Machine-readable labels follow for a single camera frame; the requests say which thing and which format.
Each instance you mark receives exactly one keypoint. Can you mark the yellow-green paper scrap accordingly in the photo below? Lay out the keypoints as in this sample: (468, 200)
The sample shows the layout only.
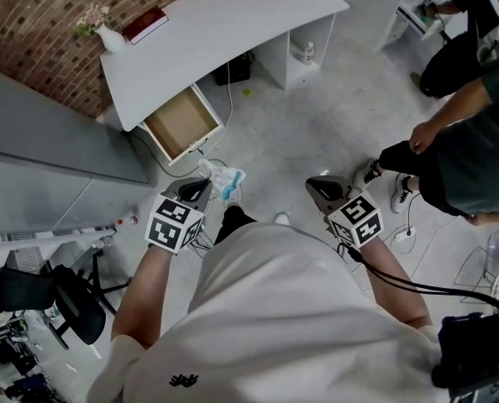
(248, 92)

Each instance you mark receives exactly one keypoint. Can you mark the person's black trousers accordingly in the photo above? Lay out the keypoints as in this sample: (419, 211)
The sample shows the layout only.
(232, 225)

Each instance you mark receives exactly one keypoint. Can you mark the person's right white shoe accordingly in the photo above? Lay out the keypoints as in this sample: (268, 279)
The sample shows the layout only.
(281, 218)

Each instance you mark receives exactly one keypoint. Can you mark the red book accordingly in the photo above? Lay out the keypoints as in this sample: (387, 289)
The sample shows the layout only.
(144, 24)

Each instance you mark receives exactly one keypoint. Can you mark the white shelf unit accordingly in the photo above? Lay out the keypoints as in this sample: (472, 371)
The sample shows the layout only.
(358, 2)

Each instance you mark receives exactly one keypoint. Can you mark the grey refrigerator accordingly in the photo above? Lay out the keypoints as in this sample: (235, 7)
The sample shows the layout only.
(43, 141)

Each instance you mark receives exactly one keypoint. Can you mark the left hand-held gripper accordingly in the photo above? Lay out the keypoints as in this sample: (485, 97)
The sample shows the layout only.
(171, 225)

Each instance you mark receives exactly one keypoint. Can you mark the black office chair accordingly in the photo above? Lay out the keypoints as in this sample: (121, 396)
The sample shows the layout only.
(73, 305)

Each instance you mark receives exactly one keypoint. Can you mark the white desk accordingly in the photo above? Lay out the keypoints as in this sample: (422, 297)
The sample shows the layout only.
(216, 27)

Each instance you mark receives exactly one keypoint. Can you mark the white and blue plastic bag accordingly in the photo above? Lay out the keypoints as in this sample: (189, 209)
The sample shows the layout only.
(224, 179)

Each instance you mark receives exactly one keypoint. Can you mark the white metal rack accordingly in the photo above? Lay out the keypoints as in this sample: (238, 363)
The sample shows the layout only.
(27, 256)

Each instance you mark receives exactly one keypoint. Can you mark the person's left forearm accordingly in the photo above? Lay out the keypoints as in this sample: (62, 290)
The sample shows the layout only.
(148, 292)

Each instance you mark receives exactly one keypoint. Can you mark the black box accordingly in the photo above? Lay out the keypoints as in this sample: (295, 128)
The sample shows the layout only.
(232, 71)

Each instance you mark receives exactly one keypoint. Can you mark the person's white shirt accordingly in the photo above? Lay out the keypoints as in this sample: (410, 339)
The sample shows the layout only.
(274, 309)

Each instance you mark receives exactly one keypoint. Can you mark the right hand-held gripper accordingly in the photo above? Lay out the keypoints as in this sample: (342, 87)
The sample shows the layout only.
(354, 221)

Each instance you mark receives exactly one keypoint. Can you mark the person's right forearm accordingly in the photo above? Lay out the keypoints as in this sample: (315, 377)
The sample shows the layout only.
(392, 284)

